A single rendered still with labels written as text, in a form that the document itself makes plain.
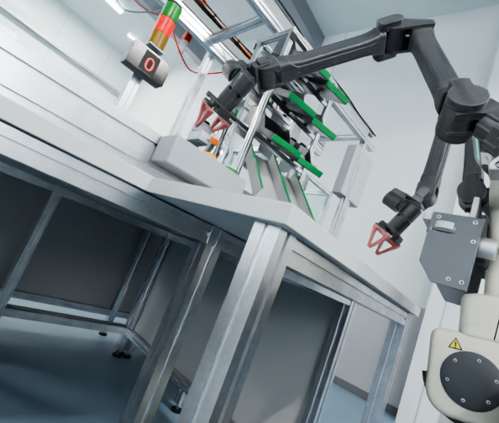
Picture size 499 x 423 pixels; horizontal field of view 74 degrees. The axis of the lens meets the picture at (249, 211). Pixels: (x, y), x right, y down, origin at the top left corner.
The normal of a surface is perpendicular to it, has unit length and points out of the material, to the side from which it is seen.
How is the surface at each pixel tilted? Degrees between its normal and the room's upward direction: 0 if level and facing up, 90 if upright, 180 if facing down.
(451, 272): 90
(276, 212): 90
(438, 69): 70
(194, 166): 90
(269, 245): 90
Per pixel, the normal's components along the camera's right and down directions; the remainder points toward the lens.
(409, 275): -0.56, -0.37
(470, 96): -0.16, -0.61
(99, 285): 0.68, 0.13
